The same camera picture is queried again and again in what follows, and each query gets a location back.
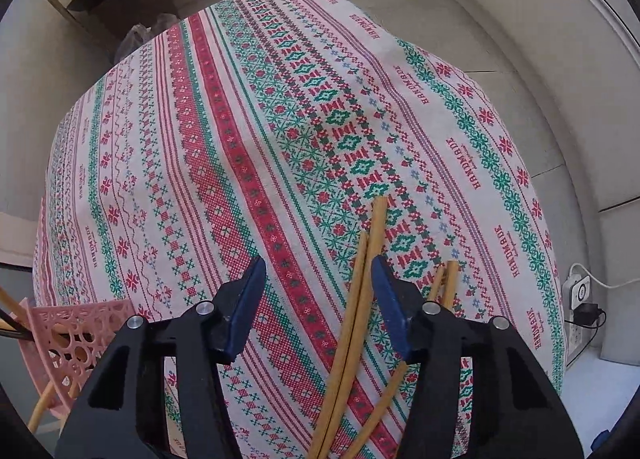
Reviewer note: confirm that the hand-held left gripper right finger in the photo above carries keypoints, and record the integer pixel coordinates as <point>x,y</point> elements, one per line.
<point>390,311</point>

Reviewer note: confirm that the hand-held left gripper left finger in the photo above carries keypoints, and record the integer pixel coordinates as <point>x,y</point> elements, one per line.
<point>245,311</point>

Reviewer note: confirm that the pink plastic chair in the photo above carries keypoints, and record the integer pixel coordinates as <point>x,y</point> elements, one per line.
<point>42,339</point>

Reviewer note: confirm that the dark wooden chopstick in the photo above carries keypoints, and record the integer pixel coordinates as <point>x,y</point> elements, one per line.
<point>12,331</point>

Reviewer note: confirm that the patterned red green tablecloth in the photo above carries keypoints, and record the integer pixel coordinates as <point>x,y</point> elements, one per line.
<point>250,139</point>

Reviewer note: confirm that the white power strip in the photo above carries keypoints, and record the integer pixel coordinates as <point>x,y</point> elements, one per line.
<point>575,339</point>

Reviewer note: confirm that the crumpled clear plastic bag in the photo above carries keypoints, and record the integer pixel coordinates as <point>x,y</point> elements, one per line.
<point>142,34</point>

